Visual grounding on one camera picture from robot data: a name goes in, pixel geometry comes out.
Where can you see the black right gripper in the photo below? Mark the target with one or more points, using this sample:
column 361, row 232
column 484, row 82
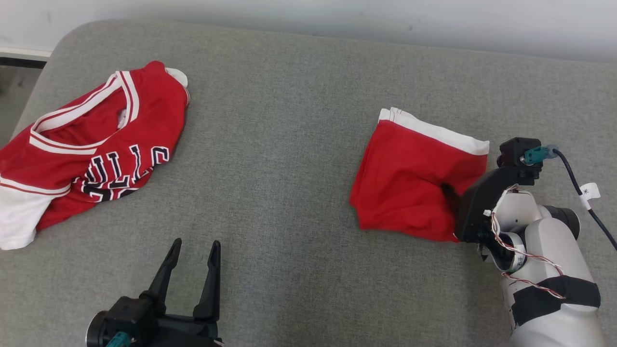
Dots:
column 477, row 207

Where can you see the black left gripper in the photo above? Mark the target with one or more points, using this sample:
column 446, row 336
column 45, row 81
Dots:
column 188, row 335

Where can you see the red shorts with white stripe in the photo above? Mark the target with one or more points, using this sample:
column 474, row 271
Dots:
column 409, row 183

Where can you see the red basketball jersey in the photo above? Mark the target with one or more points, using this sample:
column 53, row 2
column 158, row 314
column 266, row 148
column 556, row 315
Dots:
column 96, row 154

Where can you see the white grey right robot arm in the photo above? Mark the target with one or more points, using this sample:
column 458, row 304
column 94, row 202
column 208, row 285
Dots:
column 554, row 313

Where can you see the white skirting board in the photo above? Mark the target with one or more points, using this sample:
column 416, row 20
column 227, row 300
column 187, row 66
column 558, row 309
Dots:
column 24, row 52

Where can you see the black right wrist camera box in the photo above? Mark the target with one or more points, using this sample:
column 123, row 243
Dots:
column 513, row 149

